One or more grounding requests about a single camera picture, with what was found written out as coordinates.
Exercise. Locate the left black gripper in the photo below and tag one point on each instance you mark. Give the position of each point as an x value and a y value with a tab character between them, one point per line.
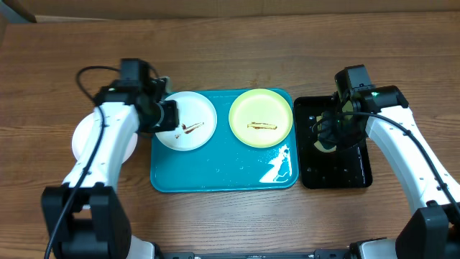
171	121

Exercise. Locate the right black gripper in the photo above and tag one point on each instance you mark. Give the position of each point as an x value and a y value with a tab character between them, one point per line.
328	136

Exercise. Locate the yellow green sponge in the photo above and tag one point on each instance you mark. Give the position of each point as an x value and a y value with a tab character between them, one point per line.
333	134

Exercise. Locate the white plate with stain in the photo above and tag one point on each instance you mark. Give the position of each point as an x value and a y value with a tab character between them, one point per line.
82	132

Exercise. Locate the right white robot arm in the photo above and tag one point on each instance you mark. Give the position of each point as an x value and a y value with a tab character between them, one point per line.
384	116

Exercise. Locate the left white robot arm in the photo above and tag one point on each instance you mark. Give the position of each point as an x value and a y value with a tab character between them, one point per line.
84	216

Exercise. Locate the black plastic tray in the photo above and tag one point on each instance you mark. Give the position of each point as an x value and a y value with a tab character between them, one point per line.
347	168

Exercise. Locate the teal plastic tray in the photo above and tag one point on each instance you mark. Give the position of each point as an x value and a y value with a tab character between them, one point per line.
224	163

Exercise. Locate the light green plate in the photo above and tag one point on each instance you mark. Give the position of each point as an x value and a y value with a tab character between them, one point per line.
260	118

